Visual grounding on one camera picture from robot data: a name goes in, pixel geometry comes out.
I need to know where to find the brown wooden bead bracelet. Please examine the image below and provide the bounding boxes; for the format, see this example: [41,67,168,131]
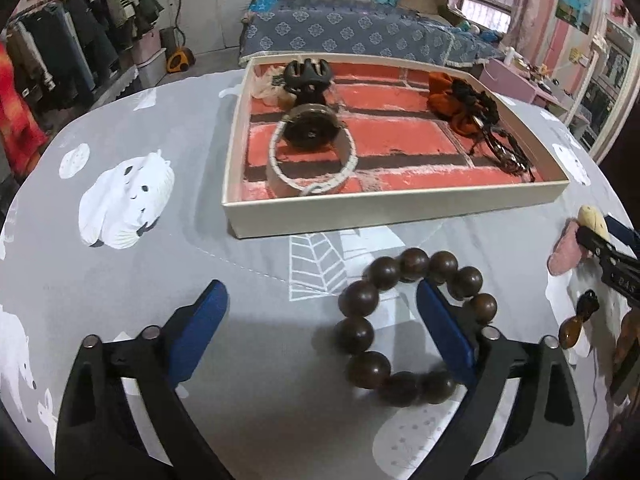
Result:
[334,248,498,406]

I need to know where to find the cream scrunchie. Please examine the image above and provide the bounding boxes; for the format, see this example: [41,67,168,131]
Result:
[251,63,288,107]

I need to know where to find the bed with blue patterned cover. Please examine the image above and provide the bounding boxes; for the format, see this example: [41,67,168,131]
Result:
[239,0,506,68]

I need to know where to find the black scrunchie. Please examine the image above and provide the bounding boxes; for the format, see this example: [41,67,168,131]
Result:
[450,80,501,123]

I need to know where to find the pink felt hair clip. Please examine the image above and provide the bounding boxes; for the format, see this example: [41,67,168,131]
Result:
[547,220,593,277]

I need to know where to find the pink nightstand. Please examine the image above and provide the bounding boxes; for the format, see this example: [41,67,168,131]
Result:
[480,57,588,126]

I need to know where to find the white framed mirror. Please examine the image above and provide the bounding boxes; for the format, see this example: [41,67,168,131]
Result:
[580,10,640,161]

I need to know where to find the small brown hair clip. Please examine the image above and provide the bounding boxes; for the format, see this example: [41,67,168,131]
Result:
[559,289,600,351]

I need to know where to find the garment steamer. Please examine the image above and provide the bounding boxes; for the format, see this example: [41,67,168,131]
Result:
[162,0,196,73]

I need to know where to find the grey bear-print tablecloth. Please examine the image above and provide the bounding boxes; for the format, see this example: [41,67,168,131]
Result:
[0,67,640,480]

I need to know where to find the orange scrunchie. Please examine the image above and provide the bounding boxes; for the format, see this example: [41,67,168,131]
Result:
[427,72,481,136]

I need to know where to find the beige tray with brick-pattern lining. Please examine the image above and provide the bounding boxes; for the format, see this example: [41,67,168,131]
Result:
[221,52,571,239]

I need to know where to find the wall poster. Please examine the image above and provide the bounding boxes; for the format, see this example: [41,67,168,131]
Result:
[555,0,598,36]

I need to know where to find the white plastic storage box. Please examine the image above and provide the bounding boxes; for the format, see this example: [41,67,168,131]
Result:
[132,30,168,88]

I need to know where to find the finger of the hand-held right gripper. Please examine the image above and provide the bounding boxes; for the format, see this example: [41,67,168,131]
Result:
[575,225,623,267]
[602,214,640,252]

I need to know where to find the black hair claw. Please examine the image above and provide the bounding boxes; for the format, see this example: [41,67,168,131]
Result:
[282,58,333,111]

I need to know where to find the wristwatch with white strap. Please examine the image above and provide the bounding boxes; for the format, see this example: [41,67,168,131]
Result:
[265,103,358,199]

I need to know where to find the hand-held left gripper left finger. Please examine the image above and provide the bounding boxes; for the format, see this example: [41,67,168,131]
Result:
[53,279,236,480]

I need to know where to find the row of hanging clothes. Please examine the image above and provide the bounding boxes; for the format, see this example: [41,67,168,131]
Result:
[0,0,163,161]

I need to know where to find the black cord bracelet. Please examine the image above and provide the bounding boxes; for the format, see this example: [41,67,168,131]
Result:
[470,115,532,176]

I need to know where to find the cream fuzzy hair clip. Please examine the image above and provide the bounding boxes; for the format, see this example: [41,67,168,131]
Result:
[577,205,611,238]

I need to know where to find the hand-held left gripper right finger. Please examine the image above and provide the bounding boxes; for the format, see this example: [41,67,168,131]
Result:
[416,278,588,480]

